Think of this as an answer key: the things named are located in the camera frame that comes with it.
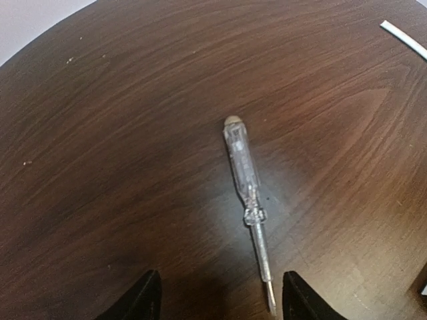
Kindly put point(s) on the clear tester screwdriver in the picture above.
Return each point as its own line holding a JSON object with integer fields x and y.
{"x": 247, "y": 186}

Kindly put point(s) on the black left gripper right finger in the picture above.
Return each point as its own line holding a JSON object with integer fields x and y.
{"x": 300, "y": 301}

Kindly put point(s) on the white battery cover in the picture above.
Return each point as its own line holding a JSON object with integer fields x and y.
{"x": 406, "y": 39}

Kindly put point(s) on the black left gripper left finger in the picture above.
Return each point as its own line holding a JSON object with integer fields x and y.
{"x": 141, "y": 301}

